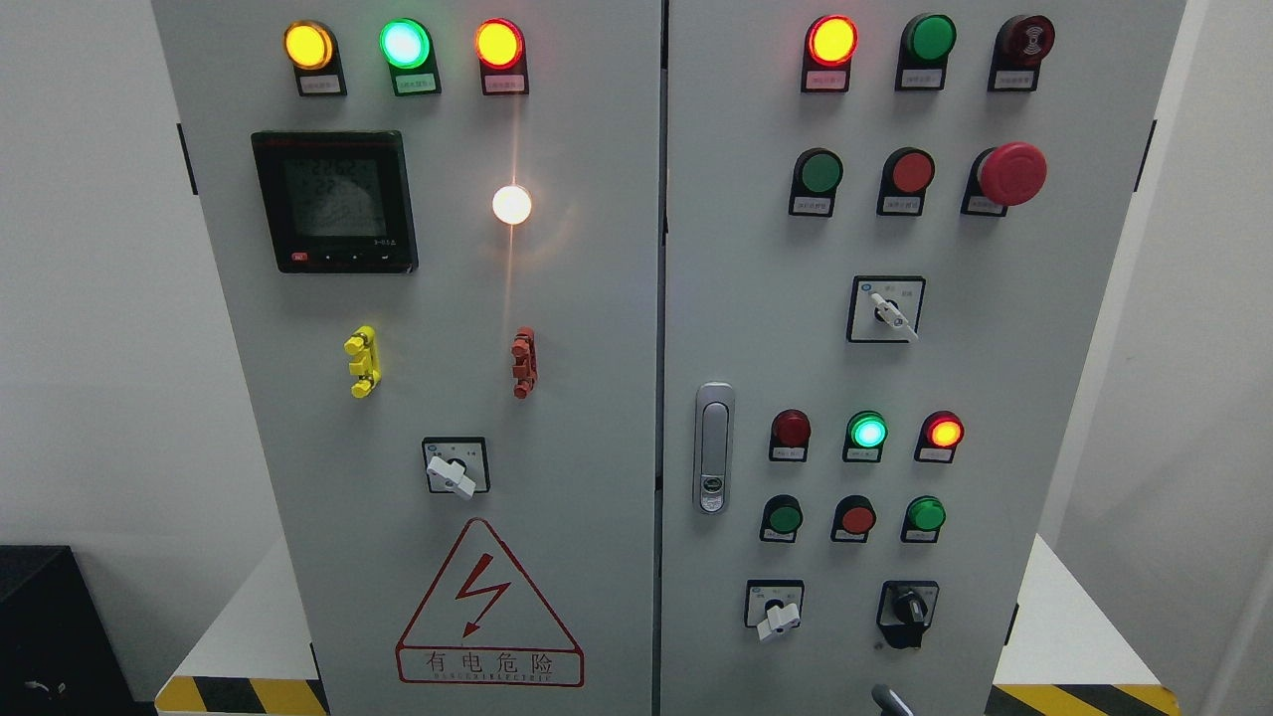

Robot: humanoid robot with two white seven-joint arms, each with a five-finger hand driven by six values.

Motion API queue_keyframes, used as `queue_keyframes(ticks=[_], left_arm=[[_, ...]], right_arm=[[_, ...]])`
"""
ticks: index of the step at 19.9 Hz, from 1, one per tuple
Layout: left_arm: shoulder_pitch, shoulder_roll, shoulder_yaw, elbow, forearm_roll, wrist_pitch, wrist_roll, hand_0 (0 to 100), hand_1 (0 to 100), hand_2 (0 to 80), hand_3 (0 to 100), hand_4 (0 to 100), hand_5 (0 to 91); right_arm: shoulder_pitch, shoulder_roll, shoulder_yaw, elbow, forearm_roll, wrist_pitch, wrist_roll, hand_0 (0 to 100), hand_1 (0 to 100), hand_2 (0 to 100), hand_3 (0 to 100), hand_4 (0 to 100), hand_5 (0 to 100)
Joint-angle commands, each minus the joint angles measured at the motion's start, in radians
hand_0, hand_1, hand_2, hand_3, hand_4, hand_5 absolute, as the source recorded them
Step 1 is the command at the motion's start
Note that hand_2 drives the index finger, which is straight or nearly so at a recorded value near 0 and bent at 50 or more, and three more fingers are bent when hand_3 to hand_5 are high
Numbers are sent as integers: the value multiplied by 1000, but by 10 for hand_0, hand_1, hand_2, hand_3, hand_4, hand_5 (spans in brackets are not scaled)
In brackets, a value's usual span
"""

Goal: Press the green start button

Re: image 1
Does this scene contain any white rotary switch left door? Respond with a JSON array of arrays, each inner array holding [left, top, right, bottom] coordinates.
[[423, 437, 490, 499]]

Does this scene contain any white platform with hazard stripes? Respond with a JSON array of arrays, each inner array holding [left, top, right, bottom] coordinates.
[[154, 539, 1181, 715]]

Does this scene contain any dark red indicator light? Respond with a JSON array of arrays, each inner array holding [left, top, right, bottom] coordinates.
[[768, 409, 813, 462]]

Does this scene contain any red indicator light top right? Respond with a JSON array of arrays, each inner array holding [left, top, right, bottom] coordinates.
[[801, 14, 859, 93]]

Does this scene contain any yellow terminal connector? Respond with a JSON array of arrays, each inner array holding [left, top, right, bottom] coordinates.
[[344, 324, 382, 399]]

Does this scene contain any green push button lower left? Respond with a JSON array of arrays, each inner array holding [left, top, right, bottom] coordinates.
[[759, 494, 805, 543]]

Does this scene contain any grey electrical cabinet door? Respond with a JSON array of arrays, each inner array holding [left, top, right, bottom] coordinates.
[[659, 1, 1185, 715], [153, 1, 662, 715]]

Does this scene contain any white lit indicator light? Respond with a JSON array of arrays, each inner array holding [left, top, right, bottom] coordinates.
[[491, 183, 533, 227]]

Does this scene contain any red electrical hazard warning sticker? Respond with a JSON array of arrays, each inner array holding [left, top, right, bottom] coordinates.
[[395, 519, 586, 688]]

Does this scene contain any grey electrical cabinet right door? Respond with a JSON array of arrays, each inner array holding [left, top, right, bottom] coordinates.
[[659, 1, 1185, 715]]

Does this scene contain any red lit indicator light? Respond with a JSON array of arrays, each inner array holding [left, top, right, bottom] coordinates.
[[914, 412, 965, 465]]

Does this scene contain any green push button lower right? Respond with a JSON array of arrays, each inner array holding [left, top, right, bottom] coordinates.
[[900, 496, 948, 544]]

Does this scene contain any red indicator light top left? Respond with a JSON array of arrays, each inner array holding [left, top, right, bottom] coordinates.
[[474, 17, 530, 96]]

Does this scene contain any white rotary switch upper right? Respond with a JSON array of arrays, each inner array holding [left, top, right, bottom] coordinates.
[[847, 275, 925, 344]]

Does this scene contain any black rotary selector switch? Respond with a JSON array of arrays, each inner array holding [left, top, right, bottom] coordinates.
[[876, 580, 939, 648]]

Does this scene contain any green push button upper row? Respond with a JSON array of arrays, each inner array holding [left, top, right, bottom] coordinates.
[[788, 148, 844, 218]]

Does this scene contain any green lit indicator light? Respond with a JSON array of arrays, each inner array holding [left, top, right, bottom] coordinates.
[[841, 412, 889, 462]]

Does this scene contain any red push button row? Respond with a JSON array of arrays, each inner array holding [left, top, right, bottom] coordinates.
[[830, 494, 877, 543], [876, 147, 934, 217]]

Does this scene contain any white rotary switch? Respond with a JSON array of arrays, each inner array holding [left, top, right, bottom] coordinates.
[[743, 578, 805, 643], [847, 275, 925, 344]]

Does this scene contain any black box bottom left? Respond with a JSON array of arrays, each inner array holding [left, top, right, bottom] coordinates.
[[1, 545, 135, 715]]

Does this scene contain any red push button upper row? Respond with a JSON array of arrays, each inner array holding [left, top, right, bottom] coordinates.
[[876, 147, 934, 217]]

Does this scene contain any red push button lower row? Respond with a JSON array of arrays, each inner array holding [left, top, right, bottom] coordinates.
[[830, 494, 877, 543]]

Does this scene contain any green indicator light top left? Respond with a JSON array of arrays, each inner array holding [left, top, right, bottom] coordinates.
[[379, 17, 442, 96]]

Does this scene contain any red emergency stop mushroom button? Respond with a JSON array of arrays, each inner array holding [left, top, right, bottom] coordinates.
[[961, 141, 1046, 218]]

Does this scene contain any red terminal connector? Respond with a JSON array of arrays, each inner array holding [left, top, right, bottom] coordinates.
[[510, 326, 538, 400]]

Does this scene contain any dark red buzzer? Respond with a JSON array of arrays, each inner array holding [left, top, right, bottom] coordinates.
[[988, 15, 1057, 93]]

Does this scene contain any grey electrical cabinet left door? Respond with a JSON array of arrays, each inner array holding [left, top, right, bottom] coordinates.
[[153, 1, 662, 715]]

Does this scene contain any yellow indicator light top left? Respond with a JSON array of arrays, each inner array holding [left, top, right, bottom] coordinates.
[[283, 19, 348, 96]]

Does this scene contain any green indicator light top right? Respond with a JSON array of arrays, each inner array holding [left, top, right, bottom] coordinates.
[[895, 13, 959, 90]]

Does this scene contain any white rotary switch lower right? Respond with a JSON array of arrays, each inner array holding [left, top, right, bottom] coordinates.
[[743, 578, 805, 643]]

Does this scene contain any silver door latch handle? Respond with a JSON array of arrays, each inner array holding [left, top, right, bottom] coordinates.
[[694, 382, 735, 515]]

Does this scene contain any black digital power meter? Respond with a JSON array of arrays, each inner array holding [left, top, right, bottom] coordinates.
[[251, 130, 419, 273]]

